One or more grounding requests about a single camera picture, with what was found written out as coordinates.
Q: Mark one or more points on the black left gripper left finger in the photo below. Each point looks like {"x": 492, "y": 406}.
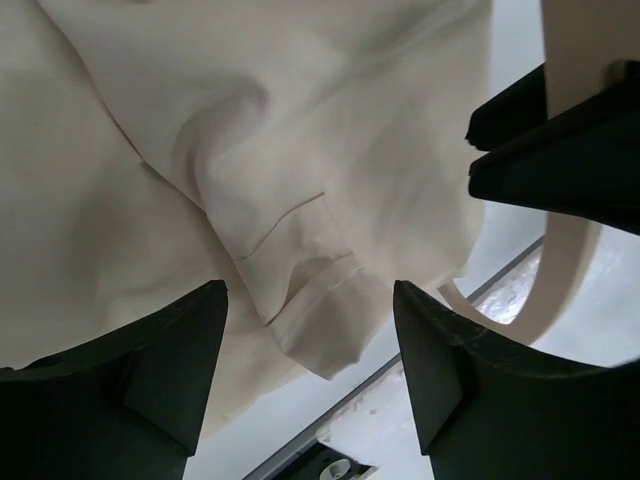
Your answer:
{"x": 127, "y": 405}

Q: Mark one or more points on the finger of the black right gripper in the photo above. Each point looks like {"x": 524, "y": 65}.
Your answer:
{"x": 513, "y": 112}
{"x": 583, "y": 162}

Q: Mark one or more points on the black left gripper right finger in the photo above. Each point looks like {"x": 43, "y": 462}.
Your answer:
{"x": 486, "y": 407}

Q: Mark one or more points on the beige hanger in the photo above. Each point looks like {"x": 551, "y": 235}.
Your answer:
{"x": 590, "y": 47}

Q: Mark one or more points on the beige trousers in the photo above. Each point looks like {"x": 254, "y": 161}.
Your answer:
{"x": 308, "y": 153}

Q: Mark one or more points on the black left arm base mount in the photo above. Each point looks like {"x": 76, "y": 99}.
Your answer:
{"x": 310, "y": 460}

